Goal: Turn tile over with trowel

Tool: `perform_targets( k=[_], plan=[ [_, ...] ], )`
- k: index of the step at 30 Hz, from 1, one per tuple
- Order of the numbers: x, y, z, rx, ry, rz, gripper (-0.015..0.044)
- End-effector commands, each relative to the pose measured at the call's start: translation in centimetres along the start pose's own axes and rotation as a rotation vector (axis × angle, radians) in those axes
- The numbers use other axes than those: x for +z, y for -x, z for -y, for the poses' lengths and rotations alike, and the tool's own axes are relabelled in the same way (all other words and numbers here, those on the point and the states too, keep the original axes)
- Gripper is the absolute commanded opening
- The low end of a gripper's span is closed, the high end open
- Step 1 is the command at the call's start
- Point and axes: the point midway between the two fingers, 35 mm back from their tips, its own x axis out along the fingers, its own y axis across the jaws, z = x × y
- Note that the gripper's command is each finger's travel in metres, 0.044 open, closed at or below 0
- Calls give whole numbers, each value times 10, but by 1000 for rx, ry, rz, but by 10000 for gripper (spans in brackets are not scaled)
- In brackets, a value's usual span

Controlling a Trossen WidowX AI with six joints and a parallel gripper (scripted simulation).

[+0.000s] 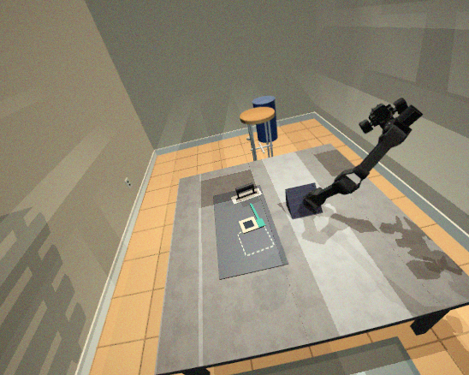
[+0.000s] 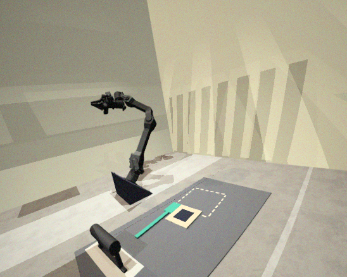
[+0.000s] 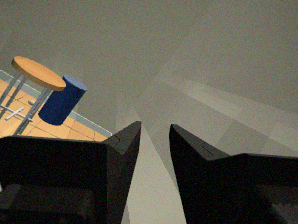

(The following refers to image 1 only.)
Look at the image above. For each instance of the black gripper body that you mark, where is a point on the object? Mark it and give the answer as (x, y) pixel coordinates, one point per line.
(400, 106)

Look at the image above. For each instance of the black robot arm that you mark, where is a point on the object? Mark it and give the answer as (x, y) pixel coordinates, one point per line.
(393, 134)

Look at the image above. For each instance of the turquoise small trowel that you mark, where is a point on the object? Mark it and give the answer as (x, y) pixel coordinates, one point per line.
(259, 221)

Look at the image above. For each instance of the beige square tile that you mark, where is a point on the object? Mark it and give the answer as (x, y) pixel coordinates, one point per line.
(248, 224)

